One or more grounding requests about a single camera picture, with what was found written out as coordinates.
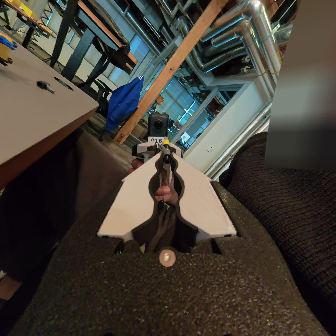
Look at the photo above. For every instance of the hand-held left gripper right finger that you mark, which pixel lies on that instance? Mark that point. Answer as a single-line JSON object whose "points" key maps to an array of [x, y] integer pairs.
{"points": [[204, 204]]}

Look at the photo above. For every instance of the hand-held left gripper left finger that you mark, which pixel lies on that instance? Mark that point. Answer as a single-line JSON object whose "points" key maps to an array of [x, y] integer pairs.
{"points": [[126, 204]]}

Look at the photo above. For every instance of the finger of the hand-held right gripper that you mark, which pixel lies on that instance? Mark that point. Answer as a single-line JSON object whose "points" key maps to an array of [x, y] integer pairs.
{"points": [[176, 152], [147, 147]]}

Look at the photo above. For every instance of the yellow toy brick vehicle model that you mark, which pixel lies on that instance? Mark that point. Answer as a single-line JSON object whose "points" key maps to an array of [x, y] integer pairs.
{"points": [[6, 49]]}

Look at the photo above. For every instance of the person's right forearm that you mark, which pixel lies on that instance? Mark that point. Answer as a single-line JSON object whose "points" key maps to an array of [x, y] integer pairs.
{"points": [[283, 210]]}

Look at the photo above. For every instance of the person's right hand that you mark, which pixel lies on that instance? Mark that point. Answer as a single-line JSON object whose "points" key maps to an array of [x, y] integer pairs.
{"points": [[164, 193]]}

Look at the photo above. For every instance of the blue jacket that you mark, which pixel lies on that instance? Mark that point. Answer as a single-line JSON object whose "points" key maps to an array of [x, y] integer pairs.
{"points": [[123, 102]]}

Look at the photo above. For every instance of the black office chair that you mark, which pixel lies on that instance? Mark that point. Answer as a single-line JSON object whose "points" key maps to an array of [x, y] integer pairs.
{"points": [[101, 91]]}

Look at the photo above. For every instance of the person's dark clothing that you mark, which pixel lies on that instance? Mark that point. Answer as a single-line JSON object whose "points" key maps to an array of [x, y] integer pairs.
{"points": [[52, 196]]}

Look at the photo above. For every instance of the black desk with wooden top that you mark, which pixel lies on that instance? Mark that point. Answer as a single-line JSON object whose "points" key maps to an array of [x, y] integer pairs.
{"points": [[23, 15], [99, 31]]}

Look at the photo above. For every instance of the metal ventilation ducts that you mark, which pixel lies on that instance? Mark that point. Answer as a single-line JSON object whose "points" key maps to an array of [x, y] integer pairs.
{"points": [[236, 39]]}

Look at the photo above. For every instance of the wooden post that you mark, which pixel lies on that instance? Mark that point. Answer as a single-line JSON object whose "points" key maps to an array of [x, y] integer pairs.
{"points": [[170, 70]]}

